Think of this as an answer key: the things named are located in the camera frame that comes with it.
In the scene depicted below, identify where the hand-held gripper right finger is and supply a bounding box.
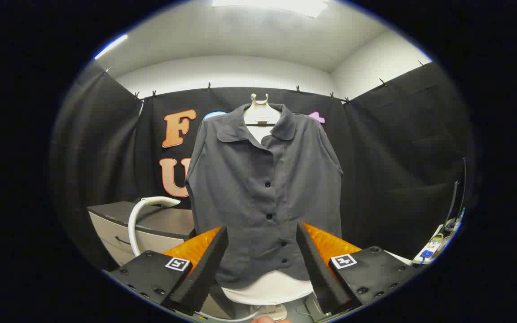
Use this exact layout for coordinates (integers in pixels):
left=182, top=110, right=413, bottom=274
left=296, top=222, right=421, bottom=314

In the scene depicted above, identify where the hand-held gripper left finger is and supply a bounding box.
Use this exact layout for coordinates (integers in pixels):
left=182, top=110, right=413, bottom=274
left=108, top=226, right=229, bottom=316

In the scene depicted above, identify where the white garment steamer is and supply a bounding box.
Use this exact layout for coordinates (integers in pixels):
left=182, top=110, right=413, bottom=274
left=127, top=196, right=181, bottom=257

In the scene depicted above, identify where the grey button-up shirt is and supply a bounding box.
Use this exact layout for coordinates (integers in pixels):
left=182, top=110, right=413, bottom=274
left=185, top=103, right=344, bottom=290

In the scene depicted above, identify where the beige drawer cabinet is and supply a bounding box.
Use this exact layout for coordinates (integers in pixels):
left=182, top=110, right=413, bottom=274
left=87, top=201, right=196, bottom=267

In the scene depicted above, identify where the white power strip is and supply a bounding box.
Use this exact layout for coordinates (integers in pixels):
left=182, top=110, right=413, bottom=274
left=412, top=220, right=463, bottom=265

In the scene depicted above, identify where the wide ceiling light panel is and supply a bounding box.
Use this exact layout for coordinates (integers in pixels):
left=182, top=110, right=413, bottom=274
left=211, top=0, right=329, bottom=18

